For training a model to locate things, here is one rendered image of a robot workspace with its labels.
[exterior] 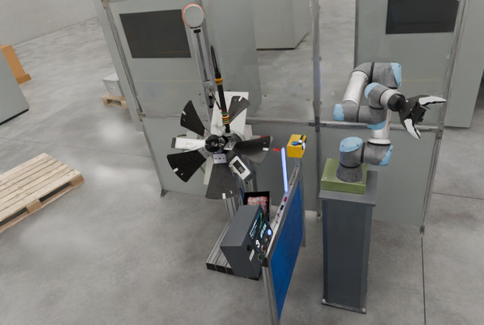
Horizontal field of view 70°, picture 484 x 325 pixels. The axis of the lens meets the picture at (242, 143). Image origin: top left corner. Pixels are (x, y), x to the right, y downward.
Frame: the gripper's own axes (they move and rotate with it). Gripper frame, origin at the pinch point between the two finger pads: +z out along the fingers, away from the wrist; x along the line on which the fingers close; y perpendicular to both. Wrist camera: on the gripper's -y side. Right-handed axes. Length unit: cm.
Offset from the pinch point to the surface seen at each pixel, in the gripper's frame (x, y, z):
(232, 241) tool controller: 79, -32, -21
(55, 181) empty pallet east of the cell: 255, -90, -308
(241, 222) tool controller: 75, -26, -30
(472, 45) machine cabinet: -91, 233, -191
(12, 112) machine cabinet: 324, -185, -611
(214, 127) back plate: 73, -10, -141
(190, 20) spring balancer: 14, -49, -174
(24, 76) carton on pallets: 340, -211, -860
